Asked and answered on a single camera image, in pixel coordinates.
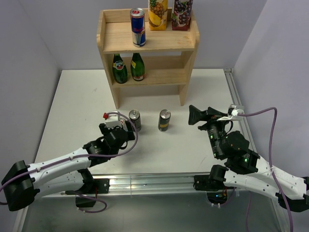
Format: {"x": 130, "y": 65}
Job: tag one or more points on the red bull can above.
{"x": 137, "y": 17}
{"x": 123, "y": 123}

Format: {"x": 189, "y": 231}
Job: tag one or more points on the wooden two-tier shelf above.
{"x": 168, "y": 55}

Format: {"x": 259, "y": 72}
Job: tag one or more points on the black yellow can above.
{"x": 164, "y": 119}
{"x": 134, "y": 116}

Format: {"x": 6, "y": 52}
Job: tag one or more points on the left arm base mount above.
{"x": 86, "y": 199}

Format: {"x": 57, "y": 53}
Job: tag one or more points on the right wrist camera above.
{"x": 234, "y": 113}

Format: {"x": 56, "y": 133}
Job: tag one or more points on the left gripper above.
{"x": 131, "y": 135}

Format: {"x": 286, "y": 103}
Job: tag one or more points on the perrier lychee green bottle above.
{"x": 119, "y": 69}

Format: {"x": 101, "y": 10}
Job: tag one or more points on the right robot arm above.
{"x": 243, "y": 168}

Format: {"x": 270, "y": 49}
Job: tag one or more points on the aluminium rail frame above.
{"x": 151, "y": 188}

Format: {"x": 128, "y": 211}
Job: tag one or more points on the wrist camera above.
{"x": 234, "y": 113}
{"x": 112, "y": 119}

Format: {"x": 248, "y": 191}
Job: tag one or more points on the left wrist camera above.
{"x": 112, "y": 119}

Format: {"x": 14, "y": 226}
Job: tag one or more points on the green bottle yellow label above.
{"x": 137, "y": 67}

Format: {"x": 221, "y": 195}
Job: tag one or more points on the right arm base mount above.
{"x": 217, "y": 193}

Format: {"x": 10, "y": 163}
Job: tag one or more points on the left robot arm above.
{"x": 24, "y": 183}

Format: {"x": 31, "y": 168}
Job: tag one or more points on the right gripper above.
{"x": 210, "y": 116}

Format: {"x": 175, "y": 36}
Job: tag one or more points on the pineapple juice carton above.
{"x": 157, "y": 12}

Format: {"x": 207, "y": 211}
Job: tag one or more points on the grape juice carton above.
{"x": 181, "y": 15}

